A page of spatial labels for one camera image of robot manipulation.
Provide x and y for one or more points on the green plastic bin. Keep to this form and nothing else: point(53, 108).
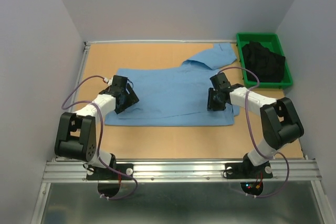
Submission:
point(272, 42)

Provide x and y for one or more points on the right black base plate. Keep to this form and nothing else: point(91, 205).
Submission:
point(247, 171)

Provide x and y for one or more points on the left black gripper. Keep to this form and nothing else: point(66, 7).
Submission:
point(132, 99)

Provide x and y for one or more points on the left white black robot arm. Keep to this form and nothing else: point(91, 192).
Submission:
point(79, 134)

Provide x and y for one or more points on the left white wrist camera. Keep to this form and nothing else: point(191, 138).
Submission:
point(108, 81)

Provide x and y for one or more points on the aluminium front rail frame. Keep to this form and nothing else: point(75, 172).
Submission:
point(172, 171)

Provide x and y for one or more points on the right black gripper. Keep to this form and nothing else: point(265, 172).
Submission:
point(211, 104)

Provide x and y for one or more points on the light blue long sleeve shirt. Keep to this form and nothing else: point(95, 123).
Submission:
point(177, 96)

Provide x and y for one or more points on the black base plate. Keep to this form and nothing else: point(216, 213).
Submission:
point(247, 171)
point(96, 174)

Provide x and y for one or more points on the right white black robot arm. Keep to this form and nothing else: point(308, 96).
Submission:
point(280, 125)

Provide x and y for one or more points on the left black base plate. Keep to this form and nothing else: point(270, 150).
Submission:
point(96, 174)

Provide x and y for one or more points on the black crumpled shirt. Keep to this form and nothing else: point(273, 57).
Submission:
point(268, 66)

